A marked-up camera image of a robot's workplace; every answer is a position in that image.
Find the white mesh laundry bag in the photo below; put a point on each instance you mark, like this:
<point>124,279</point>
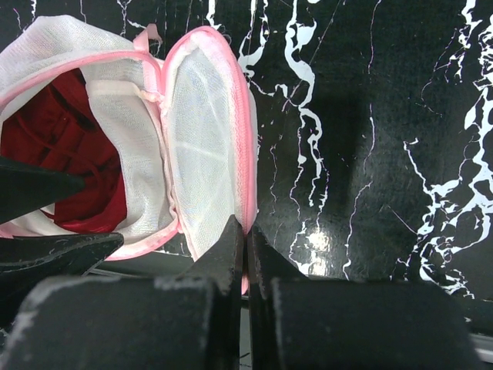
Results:
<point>185,127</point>

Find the red bra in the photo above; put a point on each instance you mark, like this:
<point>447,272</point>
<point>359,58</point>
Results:
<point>56,130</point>

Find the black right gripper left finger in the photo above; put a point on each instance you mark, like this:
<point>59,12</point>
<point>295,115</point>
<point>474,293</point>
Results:
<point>191,321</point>

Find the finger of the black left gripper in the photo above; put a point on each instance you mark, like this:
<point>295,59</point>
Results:
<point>25,188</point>
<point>25,261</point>

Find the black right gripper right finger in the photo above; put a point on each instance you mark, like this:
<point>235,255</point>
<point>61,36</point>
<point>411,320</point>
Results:
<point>300,323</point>

